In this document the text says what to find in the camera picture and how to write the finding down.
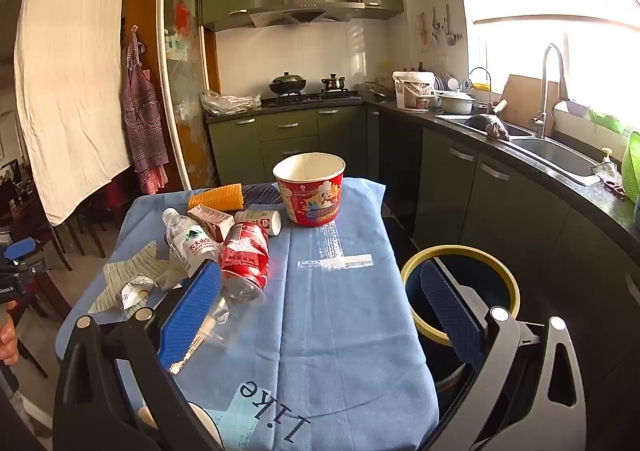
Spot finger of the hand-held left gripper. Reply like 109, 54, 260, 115
1, 237, 39, 263

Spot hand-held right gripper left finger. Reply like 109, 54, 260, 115
52, 260, 223, 451

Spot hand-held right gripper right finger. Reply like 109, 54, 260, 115
419, 260, 587, 451

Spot blue bin with yellow rim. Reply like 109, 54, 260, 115
401, 245, 521, 382

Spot clear plastic water bottle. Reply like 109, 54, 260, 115
162, 207, 268, 349

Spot red soda can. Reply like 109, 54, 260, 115
219, 222, 271, 304

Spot small white yogurt bottle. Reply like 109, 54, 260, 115
234, 209, 282, 237

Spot red paper bucket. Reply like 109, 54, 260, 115
272, 152, 347, 228

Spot person's left hand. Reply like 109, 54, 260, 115
0, 315, 21, 366

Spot crumpled white wrapper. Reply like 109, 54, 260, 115
117, 276, 156, 312

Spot dark wooden chair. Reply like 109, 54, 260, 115
57, 188, 107, 259

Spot grey patterned paper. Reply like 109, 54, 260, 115
90, 240, 173, 314

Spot small pink milk carton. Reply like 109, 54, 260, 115
187, 205, 236, 243

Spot green lower cabinets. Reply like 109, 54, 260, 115
207, 103, 640, 451

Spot orange waffle-pattern packet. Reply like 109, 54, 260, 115
187, 183, 245, 212

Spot blue tablecloth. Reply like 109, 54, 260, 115
55, 177, 441, 451

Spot dark striped packet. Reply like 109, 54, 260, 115
241, 182, 282, 208

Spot white hanging cloth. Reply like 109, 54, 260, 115
14, 0, 132, 227

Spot black kitchen countertop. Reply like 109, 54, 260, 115
205, 96, 640, 252

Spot checked apron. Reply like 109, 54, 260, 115
121, 26, 169, 195

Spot steel kitchen sink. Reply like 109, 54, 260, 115
435, 113, 601, 179

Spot clear plastic bag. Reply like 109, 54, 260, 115
201, 91, 262, 116

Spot white casserole pot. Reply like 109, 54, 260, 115
437, 90, 477, 114

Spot white plastic bucket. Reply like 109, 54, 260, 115
392, 71, 436, 110

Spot dish rack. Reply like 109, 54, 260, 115
434, 72, 469, 94

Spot green plastic basket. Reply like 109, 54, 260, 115
621, 131, 640, 204

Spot small curved faucet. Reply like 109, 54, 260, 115
469, 67, 494, 104

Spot black gas stove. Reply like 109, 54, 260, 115
261, 90, 362, 108

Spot black wok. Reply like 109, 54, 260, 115
269, 72, 308, 96

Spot glass sliding door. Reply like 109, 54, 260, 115
157, 0, 221, 189

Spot tall steel faucet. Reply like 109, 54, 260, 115
531, 43, 571, 139

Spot hanging kitchen utensils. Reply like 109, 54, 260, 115
417, 6, 463, 52

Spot dark pan with wooden handle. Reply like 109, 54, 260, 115
462, 100, 509, 129

